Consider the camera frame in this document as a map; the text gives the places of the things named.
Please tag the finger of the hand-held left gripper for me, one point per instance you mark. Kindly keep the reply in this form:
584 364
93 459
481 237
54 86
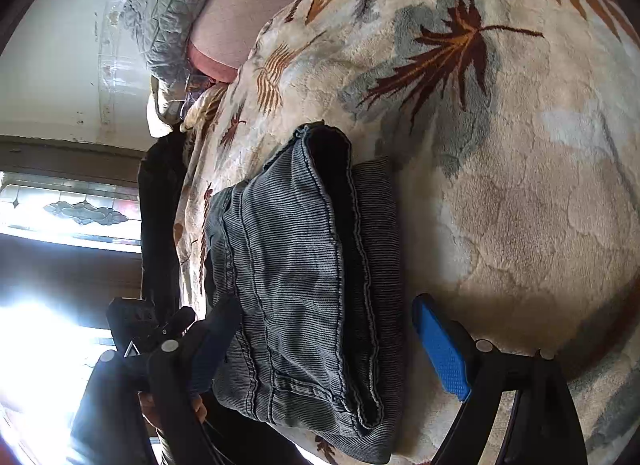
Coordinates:
179 321

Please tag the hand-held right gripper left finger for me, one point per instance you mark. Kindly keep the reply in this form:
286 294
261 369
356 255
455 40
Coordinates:
210 345

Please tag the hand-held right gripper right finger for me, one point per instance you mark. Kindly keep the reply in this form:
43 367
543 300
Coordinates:
442 350

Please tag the person's left hand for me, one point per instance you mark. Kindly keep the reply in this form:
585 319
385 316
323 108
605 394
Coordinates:
199 407

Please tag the black cloth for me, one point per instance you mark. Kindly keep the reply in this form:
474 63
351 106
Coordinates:
160 220

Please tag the cream leaf-printed blanket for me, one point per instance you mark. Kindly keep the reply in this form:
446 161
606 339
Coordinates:
500 195

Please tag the cream cloth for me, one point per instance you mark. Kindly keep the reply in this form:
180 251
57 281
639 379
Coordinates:
162 115

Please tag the pink bed sheet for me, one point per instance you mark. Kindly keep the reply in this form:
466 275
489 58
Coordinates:
235 20

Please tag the grey quilted pillow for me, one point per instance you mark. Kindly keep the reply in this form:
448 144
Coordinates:
165 10

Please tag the brown wooden window frame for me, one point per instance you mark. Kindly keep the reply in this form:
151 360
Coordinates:
60 270

